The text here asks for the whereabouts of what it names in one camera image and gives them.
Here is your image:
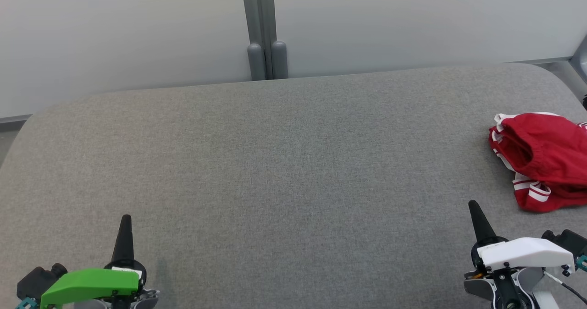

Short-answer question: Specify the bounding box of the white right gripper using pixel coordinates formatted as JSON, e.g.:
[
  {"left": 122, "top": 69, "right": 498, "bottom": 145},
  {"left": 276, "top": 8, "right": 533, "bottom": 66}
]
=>
[{"left": 463, "top": 200, "right": 576, "bottom": 309}]

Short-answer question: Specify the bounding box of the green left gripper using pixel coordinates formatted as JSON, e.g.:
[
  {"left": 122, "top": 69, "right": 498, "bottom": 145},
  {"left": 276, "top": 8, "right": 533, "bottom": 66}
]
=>
[{"left": 40, "top": 215, "right": 159, "bottom": 309}]

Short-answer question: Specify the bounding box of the red jersey white striped trim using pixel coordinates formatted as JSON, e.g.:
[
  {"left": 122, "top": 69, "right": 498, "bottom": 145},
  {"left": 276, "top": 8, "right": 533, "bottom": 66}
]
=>
[{"left": 492, "top": 112, "right": 587, "bottom": 214}]

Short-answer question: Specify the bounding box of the red shorts white trim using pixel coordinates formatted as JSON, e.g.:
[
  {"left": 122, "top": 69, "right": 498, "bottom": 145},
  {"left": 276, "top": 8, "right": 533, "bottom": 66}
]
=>
[{"left": 488, "top": 112, "right": 587, "bottom": 198}]

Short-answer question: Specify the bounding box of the grey fabric sofa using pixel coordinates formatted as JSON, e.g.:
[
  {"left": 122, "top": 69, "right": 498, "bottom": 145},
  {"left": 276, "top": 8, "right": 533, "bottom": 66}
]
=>
[{"left": 0, "top": 62, "right": 587, "bottom": 309}]

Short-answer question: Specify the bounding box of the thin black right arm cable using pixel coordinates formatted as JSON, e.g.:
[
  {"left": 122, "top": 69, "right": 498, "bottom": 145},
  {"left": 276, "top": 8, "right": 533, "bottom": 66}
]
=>
[{"left": 545, "top": 271, "right": 587, "bottom": 306}]

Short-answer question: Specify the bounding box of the grey metal frame leg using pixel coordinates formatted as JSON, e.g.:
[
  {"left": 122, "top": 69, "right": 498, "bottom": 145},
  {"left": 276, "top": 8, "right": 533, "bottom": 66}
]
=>
[{"left": 570, "top": 36, "right": 587, "bottom": 86}]

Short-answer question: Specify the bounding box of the grey rounded post foot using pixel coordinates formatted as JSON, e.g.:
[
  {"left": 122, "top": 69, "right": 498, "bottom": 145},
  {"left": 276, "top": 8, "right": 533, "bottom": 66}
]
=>
[
  {"left": 271, "top": 40, "right": 288, "bottom": 79},
  {"left": 247, "top": 43, "right": 266, "bottom": 81}
]

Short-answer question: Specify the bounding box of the grey partition frame post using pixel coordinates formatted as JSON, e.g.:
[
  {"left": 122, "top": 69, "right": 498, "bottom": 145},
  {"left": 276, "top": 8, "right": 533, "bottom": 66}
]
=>
[{"left": 240, "top": 0, "right": 274, "bottom": 80}]

